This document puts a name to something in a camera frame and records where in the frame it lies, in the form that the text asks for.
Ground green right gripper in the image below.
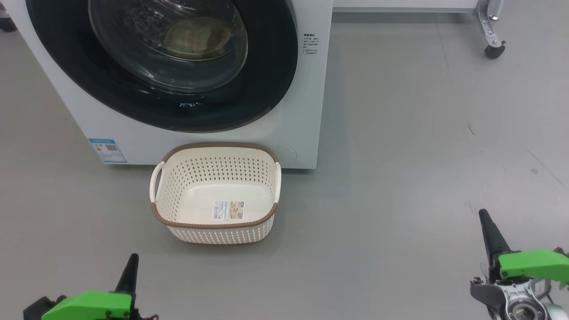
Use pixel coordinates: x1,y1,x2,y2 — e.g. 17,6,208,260
478,209,569,285

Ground metal partition leg bracket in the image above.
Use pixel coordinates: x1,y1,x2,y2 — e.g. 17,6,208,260
473,0,505,47

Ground black round glass door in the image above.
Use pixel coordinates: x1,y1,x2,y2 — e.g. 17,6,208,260
25,0,298,133

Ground paper basket label sticker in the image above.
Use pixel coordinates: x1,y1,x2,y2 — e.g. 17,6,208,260
212,200,245,220

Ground cream perforated laundry basket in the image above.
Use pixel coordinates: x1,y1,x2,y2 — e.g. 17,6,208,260
150,142,282,245

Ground blue energy label sticker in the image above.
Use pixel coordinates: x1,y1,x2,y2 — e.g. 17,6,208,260
88,138,128,164

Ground steel perforated drum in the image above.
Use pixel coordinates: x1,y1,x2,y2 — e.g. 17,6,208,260
118,0,248,92

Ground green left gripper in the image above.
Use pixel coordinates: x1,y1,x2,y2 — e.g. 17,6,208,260
41,253,139,320

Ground white partition panel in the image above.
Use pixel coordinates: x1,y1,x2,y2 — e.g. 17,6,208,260
333,0,481,12

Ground black caster wheel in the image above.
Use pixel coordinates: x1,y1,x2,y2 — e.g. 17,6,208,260
484,41,506,60

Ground white front-load washing machine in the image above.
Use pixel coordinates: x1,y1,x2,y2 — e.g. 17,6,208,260
2,0,334,169

